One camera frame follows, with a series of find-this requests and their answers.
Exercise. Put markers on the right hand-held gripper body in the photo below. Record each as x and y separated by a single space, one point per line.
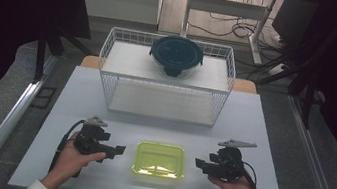
228 165

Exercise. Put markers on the black square floor frame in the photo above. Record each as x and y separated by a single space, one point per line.
34 96

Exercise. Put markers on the white desk frame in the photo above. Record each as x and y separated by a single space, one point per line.
228 7

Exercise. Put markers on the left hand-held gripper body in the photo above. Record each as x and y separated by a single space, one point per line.
89 138

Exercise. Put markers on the white power strip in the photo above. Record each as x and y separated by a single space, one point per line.
276 69

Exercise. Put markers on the green rectangular plastic container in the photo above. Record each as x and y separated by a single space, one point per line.
159 160

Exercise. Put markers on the round container with dark lid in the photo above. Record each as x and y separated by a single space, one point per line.
176 53

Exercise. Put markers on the black metal stand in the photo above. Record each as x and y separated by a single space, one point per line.
308 95
41 55

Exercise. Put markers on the person's left hand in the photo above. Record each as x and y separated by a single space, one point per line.
68 164

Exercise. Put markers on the wooden table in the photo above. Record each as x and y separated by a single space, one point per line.
88 61

